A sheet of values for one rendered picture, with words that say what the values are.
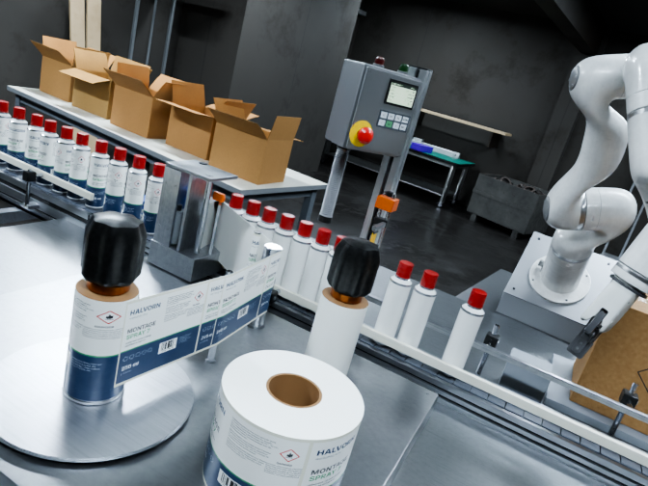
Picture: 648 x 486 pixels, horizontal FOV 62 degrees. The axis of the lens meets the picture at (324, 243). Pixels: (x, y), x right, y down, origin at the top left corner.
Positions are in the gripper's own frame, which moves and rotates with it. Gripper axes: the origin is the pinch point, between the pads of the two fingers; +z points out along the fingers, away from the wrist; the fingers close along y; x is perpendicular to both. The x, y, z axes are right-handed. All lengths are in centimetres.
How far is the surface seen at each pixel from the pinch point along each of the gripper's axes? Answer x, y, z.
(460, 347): -17.4, 6.6, 14.5
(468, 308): -20.7, 7.6, 6.2
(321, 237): -56, 18, 12
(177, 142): -243, -75, 62
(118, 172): -117, 34, 32
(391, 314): -33.0, 11.4, 17.8
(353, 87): -66, 22, -21
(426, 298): -28.5, 10.4, 9.6
